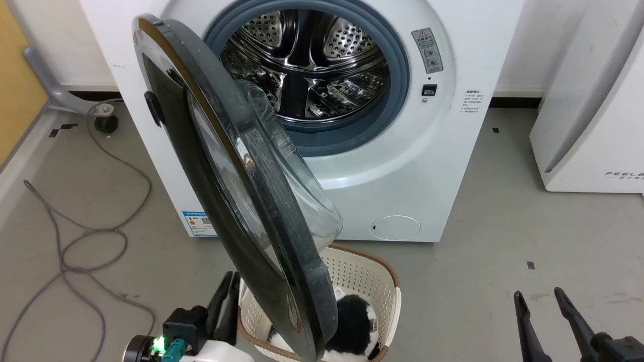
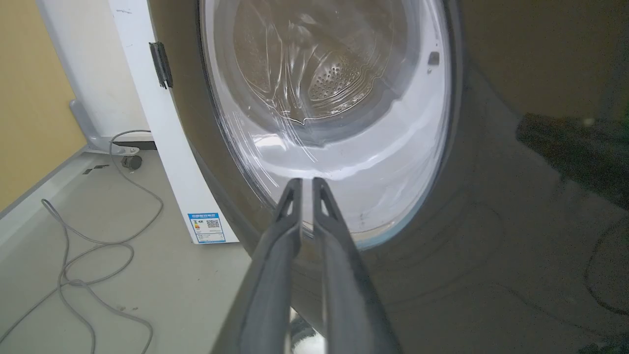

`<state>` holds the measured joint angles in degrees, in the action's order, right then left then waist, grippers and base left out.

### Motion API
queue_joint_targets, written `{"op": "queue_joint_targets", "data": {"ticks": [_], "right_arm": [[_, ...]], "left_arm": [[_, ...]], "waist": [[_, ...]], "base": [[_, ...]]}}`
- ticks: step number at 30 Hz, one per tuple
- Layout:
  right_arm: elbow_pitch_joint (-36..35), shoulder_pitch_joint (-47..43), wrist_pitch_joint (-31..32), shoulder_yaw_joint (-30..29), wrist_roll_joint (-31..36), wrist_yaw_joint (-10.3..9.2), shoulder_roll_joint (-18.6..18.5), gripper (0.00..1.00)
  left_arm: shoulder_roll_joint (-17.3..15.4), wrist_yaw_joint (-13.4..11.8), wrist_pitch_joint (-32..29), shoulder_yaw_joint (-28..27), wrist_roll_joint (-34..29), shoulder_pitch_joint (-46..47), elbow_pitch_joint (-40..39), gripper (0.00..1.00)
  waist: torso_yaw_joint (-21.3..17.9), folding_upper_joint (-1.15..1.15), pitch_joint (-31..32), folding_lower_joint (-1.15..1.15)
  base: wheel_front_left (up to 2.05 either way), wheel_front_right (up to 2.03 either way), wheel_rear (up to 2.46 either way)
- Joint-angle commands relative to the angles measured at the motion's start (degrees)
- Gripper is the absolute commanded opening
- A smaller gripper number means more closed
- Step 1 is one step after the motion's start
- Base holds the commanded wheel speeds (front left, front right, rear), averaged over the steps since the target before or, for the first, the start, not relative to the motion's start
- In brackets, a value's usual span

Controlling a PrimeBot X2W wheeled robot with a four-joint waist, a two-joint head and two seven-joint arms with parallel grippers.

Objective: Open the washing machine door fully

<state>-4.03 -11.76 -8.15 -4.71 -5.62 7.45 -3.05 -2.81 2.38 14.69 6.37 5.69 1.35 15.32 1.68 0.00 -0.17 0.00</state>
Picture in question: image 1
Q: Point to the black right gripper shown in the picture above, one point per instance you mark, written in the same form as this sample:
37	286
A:
621	349

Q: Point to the grey warning sticker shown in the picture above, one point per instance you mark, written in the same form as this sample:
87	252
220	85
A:
427	50

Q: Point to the cream perforated laundry basket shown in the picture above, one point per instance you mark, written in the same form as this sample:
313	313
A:
365	279

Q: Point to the black and white plush toy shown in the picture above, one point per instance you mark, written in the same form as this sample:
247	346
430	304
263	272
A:
354	322

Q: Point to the steel washing machine drum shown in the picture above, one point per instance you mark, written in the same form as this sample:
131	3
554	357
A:
312	65

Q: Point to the blue energy label sticker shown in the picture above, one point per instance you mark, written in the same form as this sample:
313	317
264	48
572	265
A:
199	224

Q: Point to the round drain filter cover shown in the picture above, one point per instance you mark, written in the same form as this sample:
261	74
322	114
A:
396	227

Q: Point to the yellow wooden panel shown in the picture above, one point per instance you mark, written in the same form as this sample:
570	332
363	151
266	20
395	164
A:
15	75

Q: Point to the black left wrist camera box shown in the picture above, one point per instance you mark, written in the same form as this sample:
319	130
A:
186	327

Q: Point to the black caster wheel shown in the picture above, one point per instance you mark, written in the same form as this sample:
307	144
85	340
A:
106	124

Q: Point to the grey rubber door gasket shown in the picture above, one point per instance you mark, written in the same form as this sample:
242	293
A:
400	90

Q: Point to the grey curved furniture leg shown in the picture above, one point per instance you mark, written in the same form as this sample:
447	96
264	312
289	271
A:
53	85

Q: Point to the dark round washing machine door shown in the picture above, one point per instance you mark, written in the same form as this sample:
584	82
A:
211	201

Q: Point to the white appliance with grey stripe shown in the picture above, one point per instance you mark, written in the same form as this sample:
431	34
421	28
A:
598	125

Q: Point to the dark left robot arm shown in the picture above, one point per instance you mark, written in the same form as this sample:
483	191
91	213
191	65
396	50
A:
137	350

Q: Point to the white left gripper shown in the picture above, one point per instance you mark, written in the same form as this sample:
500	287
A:
221	353

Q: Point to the white front-load washing machine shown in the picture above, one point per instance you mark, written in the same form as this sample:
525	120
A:
422	166

